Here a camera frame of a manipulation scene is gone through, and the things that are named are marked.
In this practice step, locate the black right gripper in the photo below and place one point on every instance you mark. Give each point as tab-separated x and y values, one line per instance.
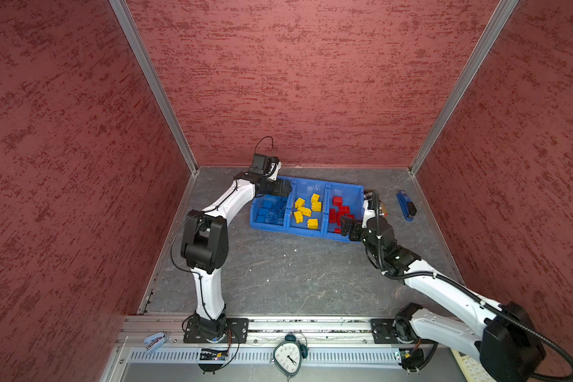
356	228

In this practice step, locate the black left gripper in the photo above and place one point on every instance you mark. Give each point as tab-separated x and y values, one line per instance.
286	189

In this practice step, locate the red lego brick long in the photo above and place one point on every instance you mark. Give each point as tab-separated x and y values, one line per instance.
335	216

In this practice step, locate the yellow lego brick pile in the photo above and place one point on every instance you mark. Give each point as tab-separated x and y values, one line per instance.
316	206

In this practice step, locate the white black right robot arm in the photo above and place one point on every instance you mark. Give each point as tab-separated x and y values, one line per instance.
501	337

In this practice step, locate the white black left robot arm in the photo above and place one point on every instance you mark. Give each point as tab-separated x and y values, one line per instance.
205	246

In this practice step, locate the blue left plastic bin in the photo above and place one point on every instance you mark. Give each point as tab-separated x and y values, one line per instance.
274	220

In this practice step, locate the blue plastic bin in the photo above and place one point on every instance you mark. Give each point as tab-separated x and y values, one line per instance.
302	190
353	199
274	220

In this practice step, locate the blue right plastic bin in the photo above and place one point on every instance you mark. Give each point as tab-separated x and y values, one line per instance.
353	199

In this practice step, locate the blue middle plastic bin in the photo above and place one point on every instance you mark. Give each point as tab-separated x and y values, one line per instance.
302	190

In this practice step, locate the plaid glasses case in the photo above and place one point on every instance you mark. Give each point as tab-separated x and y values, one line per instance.
382	209

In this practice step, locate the blue stapler on table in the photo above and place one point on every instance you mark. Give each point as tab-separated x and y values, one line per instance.
407	205

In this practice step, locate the white alarm clock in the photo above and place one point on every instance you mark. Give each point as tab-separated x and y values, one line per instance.
289	355

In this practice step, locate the yellow calculator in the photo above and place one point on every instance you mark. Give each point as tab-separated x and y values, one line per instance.
472	370

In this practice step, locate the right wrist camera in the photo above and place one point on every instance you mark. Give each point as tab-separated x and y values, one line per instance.
370	207

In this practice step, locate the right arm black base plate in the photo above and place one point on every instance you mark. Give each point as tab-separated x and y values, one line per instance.
391	331

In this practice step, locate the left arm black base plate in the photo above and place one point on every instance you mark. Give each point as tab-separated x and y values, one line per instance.
199	330

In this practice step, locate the left aluminium corner post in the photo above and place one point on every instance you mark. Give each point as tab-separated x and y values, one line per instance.
135	41

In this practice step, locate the aluminium corner post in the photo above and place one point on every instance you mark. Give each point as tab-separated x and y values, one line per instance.
135	41
490	34

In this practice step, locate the blue stapler on rail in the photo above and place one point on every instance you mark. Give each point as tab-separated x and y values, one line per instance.
154	342

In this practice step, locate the aluminium front rail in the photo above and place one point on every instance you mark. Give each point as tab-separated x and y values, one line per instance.
340	341

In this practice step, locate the right aluminium corner post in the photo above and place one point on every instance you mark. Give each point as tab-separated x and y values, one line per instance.
490	34

